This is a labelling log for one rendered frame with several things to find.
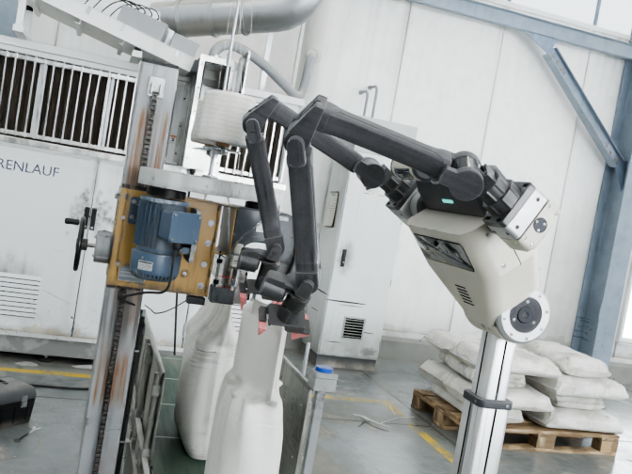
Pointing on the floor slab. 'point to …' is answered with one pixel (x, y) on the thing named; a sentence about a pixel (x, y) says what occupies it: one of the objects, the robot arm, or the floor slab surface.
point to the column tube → (120, 286)
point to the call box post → (312, 432)
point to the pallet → (602, 442)
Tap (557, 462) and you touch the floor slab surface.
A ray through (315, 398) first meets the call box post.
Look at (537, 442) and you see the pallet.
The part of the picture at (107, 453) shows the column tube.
